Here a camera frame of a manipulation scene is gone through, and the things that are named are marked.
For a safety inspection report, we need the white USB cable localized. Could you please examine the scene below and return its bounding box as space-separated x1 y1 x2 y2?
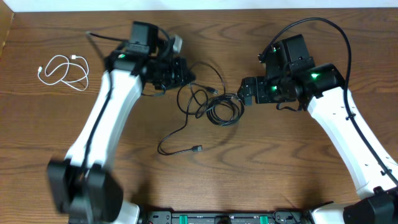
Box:
37 54 90 92

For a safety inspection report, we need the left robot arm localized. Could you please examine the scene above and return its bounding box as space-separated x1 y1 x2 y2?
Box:
47 21 195 223

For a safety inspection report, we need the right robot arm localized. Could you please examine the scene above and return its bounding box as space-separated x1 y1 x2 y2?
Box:
238 34 397 223

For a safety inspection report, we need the black USB cable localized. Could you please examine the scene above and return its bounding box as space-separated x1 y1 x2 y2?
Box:
156 81 219 156

